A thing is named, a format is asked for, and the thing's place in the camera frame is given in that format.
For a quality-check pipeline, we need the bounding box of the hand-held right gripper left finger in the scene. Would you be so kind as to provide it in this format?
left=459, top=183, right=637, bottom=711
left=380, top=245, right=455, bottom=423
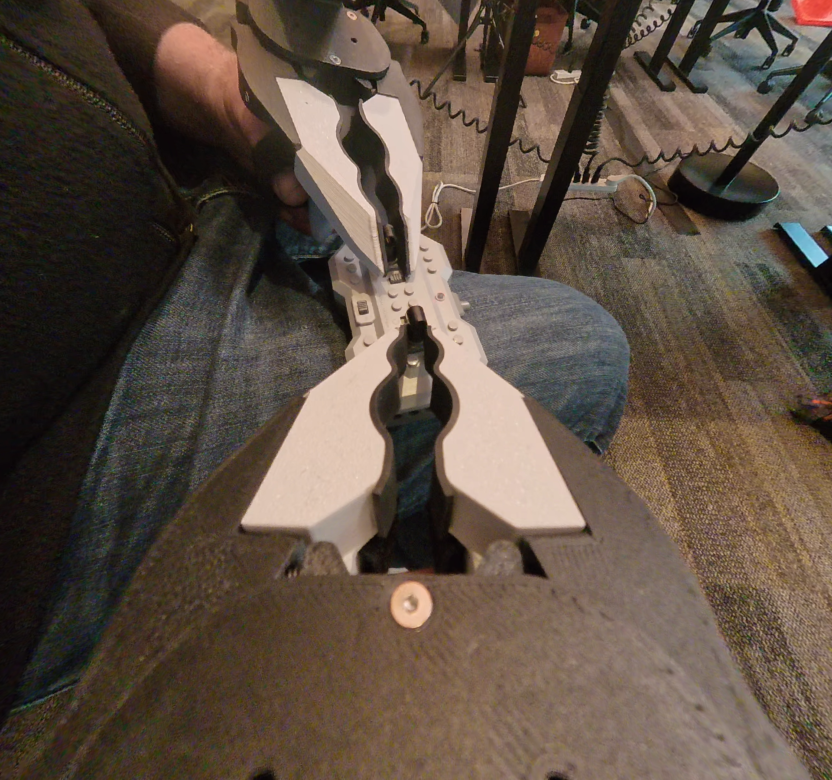
left=241, top=332, right=399, bottom=560

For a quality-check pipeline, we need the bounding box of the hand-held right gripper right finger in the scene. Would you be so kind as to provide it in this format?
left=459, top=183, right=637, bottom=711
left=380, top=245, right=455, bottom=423
left=433, top=330, right=588, bottom=560

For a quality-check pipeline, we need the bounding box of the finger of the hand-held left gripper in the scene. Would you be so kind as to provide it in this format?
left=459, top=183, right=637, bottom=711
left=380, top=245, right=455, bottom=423
left=276, top=76, right=391, bottom=277
left=358, top=92, right=426, bottom=274

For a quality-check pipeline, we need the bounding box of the grey remote controller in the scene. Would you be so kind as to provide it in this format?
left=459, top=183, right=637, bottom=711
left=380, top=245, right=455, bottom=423
left=328, top=235, right=488, bottom=417

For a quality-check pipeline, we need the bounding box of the grey orange toy arm piece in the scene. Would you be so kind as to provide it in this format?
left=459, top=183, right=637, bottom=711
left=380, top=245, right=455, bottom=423
left=790, top=391, right=832, bottom=440

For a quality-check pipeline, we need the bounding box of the person's left forearm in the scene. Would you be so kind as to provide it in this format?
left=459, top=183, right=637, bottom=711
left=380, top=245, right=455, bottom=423
left=39, top=0, right=241, bottom=79

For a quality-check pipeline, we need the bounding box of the person's left hand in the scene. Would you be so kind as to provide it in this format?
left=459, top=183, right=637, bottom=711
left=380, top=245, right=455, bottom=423
left=154, top=20, right=313, bottom=209

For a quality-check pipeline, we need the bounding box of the black chair base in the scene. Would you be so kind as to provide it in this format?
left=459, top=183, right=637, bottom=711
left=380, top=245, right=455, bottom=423
left=351, top=0, right=430, bottom=47

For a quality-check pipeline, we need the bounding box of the person's blue jeans leg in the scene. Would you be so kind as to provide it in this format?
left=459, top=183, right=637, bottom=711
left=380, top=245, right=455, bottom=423
left=20, top=183, right=631, bottom=703

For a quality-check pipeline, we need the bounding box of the brown leather bag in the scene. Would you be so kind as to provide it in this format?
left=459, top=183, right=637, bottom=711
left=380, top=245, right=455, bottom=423
left=514, top=0, right=573, bottom=77

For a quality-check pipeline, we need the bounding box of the white power strip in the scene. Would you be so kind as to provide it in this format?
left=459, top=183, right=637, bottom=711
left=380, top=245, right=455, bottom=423
left=559, top=172, right=657, bottom=203

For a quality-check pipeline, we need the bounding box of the black round stand base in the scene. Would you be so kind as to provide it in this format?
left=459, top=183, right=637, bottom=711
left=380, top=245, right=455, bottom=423
left=670, top=150, right=781, bottom=222

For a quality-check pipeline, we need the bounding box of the small black office chair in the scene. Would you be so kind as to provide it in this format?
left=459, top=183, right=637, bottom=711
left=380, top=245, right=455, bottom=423
left=709, top=0, right=832, bottom=73

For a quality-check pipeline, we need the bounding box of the white cable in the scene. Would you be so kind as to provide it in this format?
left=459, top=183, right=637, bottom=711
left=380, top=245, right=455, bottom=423
left=423, top=176, right=560, bottom=229

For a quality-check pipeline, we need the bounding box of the black coiled cable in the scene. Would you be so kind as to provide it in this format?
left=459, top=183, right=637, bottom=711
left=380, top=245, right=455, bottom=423
left=410, top=72, right=748, bottom=170

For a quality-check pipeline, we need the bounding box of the black table frame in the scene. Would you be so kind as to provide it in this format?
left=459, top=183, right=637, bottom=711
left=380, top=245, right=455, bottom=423
left=462, top=0, right=832, bottom=274

